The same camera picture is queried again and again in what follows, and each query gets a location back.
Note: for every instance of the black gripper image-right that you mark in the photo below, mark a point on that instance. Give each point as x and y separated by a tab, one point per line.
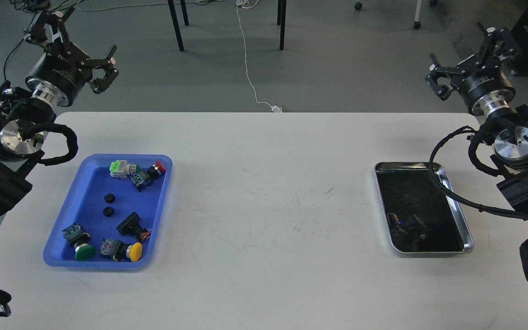
482	85

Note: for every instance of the black table leg left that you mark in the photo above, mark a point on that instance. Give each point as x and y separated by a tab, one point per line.
175	22

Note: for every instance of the yellow push button switch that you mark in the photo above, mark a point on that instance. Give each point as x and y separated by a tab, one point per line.
118	250

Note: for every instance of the blue plastic tray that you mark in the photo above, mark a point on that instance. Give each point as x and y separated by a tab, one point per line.
85	202

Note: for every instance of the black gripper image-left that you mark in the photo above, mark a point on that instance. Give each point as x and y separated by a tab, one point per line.
57	73

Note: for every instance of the white caster leg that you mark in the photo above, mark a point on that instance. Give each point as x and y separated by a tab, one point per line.
418	10

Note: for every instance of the black table leg right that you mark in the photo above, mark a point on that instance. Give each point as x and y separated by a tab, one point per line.
281	22

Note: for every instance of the green push button switch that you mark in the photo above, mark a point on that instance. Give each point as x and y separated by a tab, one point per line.
77	237

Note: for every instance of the black square push button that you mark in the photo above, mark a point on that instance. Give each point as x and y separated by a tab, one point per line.
130	226

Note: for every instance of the light green white switch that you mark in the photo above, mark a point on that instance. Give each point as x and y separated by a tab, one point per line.
120	168

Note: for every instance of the black table leg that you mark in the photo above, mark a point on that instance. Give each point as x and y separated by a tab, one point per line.
281	22
175	22

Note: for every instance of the silver metal tray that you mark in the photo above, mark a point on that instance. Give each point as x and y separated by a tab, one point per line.
421	219

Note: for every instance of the dark contact block switch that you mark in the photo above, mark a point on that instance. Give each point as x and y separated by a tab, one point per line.
140	180

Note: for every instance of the red push button switch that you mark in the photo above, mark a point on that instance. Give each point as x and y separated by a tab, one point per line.
156	170

